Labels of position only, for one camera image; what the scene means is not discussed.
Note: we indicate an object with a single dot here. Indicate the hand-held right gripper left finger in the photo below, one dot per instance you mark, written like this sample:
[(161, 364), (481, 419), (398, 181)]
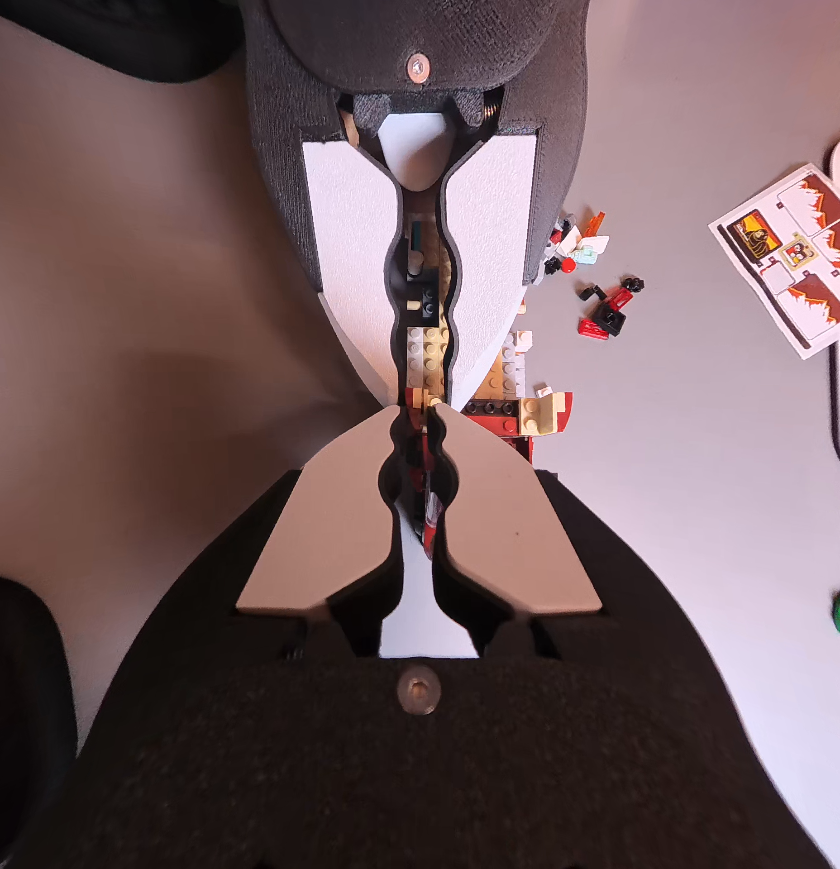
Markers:
[(325, 529)]

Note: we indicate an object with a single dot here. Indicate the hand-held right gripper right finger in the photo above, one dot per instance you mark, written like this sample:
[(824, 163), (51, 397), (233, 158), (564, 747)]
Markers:
[(515, 536)]

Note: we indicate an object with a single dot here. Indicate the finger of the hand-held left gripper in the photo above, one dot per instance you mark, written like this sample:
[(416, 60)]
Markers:
[(491, 237), (345, 224)]

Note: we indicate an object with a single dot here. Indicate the tan and dark red brick model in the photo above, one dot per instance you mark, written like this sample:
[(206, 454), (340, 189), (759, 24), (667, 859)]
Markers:
[(427, 356)]

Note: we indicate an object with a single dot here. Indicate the grey desk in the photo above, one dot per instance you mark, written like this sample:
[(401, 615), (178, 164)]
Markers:
[(664, 475)]

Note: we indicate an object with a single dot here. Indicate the pile of small grey bricks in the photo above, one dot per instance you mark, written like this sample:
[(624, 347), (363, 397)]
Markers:
[(559, 251)]

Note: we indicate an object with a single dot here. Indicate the orange transparent slope piece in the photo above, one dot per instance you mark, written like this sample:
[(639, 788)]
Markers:
[(596, 224)]

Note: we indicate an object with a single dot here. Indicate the red and black brick piece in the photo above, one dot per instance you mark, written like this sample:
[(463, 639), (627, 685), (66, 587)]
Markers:
[(620, 297)]

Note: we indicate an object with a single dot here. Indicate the black padded cushion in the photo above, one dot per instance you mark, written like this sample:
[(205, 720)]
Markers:
[(121, 34), (19, 713)]

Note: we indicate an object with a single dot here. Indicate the printed instruction sheet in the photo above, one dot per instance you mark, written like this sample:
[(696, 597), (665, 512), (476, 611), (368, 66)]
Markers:
[(800, 312)]

